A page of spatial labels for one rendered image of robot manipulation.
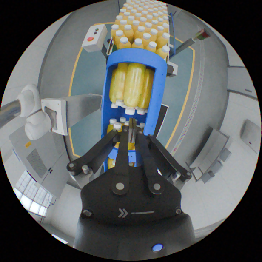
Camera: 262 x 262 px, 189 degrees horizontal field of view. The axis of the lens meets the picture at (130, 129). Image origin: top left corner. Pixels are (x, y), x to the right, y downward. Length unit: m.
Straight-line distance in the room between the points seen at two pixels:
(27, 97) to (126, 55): 0.58
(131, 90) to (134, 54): 0.14
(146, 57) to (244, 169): 3.33
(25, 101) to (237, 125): 3.95
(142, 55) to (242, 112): 3.42
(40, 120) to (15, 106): 0.23
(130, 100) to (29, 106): 0.61
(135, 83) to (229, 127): 3.35
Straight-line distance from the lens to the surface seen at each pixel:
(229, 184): 3.41
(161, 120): 1.53
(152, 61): 0.30
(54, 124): 0.76
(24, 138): 1.68
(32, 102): 0.65
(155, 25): 0.69
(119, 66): 0.38
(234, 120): 3.47
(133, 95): 0.30
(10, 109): 0.59
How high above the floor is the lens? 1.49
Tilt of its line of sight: 65 degrees down
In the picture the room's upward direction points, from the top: 178 degrees clockwise
